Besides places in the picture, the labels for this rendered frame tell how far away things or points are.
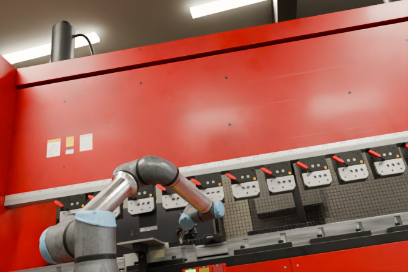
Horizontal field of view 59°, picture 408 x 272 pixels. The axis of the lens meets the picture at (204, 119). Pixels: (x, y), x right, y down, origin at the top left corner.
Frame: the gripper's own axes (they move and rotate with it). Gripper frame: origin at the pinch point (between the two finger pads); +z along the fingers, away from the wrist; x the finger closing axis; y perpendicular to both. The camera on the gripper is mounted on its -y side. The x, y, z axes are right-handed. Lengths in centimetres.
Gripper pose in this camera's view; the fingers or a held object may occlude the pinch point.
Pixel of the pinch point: (181, 239)
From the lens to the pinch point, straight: 207.4
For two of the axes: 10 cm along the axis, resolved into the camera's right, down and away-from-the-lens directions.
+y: 3.1, 5.6, -7.7
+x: 9.1, 0.5, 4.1
